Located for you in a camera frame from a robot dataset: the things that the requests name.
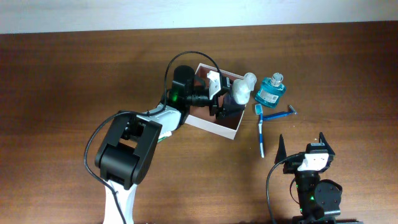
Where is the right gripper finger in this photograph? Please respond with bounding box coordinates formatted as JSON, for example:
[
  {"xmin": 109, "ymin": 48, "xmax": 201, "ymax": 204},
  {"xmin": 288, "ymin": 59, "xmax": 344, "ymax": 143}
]
[
  {"xmin": 319, "ymin": 132, "xmax": 335, "ymax": 156},
  {"xmin": 274, "ymin": 134, "xmax": 287, "ymax": 164}
]

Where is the clear hand soap pump bottle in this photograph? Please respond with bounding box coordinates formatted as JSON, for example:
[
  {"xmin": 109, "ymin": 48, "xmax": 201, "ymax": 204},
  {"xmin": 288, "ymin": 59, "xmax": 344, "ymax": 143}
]
[{"xmin": 223, "ymin": 72, "xmax": 257, "ymax": 110}]

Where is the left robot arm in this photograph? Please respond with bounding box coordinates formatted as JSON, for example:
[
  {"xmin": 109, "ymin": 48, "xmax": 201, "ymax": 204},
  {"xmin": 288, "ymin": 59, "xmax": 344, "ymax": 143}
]
[{"xmin": 95, "ymin": 64, "xmax": 256, "ymax": 223}]

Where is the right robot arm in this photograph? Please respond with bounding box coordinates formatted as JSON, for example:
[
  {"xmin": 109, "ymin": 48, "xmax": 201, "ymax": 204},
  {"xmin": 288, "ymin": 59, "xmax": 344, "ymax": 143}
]
[{"xmin": 266, "ymin": 133, "xmax": 359, "ymax": 224}]

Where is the white cardboard box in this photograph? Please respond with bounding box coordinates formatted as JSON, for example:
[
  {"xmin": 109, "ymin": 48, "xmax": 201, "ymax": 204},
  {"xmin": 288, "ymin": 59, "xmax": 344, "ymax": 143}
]
[{"xmin": 185, "ymin": 63, "xmax": 244, "ymax": 140}]

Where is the blue white toothbrush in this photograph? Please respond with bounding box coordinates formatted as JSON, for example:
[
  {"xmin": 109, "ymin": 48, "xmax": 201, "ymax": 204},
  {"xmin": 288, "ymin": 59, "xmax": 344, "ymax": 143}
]
[{"xmin": 254, "ymin": 104, "xmax": 265, "ymax": 158}]

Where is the blue disposable razor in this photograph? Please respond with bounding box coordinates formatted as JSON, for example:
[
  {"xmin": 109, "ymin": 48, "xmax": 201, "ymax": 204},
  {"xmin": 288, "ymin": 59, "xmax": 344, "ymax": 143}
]
[{"xmin": 262, "ymin": 105, "xmax": 297, "ymax": 121}]

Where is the blue mouthwash bottle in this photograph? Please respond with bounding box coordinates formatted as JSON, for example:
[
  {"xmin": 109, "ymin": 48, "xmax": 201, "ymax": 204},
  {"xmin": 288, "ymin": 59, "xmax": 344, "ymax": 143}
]
[{"xmin": 255, "ymin": 73, "xmax": 286, "ymax": 108}]

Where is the white green soap packet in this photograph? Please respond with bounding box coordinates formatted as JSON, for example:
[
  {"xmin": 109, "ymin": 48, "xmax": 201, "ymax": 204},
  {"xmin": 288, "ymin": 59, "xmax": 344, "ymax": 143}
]
[{"xmin": 157, "ymin": 131, "xmax": 172, "ymax": 142}]

